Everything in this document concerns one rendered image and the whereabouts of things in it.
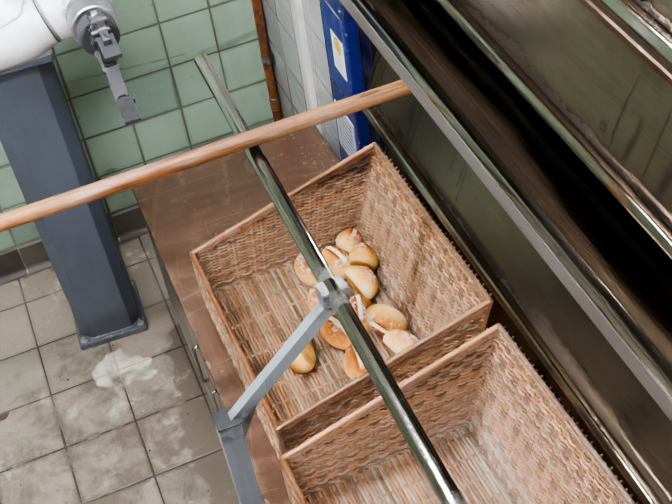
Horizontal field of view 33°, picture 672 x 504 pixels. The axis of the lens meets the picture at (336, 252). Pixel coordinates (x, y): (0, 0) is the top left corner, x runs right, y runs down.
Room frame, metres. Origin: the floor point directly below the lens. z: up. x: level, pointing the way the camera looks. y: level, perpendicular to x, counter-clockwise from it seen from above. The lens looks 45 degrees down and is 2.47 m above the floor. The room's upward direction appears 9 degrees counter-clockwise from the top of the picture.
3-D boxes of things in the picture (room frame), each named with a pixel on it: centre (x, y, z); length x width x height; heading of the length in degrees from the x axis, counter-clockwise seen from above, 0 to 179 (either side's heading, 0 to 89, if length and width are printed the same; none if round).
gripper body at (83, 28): (1.76, 0.36, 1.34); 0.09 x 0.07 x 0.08; 16
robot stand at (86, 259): (2.35, 0.71, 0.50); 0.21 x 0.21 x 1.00; 12
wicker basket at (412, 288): (1.62, 0.02, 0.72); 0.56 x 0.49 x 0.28; 17
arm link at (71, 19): (1.83, 0.38, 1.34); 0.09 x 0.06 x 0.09; 106
